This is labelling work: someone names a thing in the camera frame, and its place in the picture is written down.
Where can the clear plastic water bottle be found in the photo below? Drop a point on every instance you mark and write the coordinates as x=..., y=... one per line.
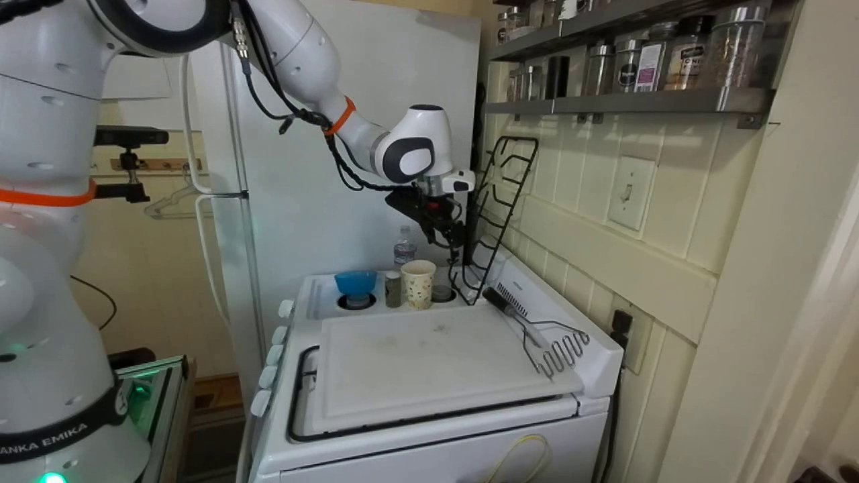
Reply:
x=404, y=247

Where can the black power plug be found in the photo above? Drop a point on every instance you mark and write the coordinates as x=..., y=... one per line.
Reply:
x=621, y=324

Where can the robot control box green light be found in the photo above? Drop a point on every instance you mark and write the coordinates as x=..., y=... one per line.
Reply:
x=152, y=403

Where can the white plastic cutting board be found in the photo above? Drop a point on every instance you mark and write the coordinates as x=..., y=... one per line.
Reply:
x=429, y=367

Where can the metal wall shelf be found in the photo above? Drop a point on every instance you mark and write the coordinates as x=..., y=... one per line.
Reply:
x=553, y=39
x=644, y=102

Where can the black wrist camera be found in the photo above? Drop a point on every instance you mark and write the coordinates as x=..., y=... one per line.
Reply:
x=404, y=206

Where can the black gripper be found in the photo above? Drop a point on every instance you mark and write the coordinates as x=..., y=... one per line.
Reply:
x=447, y=211

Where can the round gas burner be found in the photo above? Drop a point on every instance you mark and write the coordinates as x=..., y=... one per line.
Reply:
x=444, y=293
x=354, y=305

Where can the black camera on mount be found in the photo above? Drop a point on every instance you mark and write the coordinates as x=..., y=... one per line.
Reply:
x=130, y=136

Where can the glass spice jar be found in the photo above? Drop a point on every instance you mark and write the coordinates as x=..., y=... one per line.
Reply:
x=534, y=82
x=569, y=9
x=627, y=69
x=651, y=66
x=598, y=72
x=688, y=54
x=511, y=23
x=741, y=49

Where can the white refrigerator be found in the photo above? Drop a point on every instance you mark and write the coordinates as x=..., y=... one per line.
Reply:
x=296, y=206

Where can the white stove knob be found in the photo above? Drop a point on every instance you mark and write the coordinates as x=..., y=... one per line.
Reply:
x=279, y=336
x=284, y=309
x=270, y=373
x=260, y=403

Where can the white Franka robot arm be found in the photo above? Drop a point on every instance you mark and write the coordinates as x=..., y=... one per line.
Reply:
x=43, y=108

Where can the white gas stove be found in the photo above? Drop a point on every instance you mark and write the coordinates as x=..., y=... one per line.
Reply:
x=429, y=451

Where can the blue plastic bowl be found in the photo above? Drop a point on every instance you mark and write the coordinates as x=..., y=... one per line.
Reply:
x=354, y=282

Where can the cream wall outlet plate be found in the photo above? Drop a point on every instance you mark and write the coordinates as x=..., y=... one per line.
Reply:
x=643, y=348

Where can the wooden wall rack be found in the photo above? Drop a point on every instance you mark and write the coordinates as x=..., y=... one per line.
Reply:
x=184, y=166

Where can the spice shaker with white lid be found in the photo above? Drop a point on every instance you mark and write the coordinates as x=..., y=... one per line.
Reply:
x=393, y=290

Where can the cream light switch plate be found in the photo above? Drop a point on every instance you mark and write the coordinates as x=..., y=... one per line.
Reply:
x=632, y=192

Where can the white dotted coffee cup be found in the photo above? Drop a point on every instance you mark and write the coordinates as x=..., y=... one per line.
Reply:
x=416, y=285

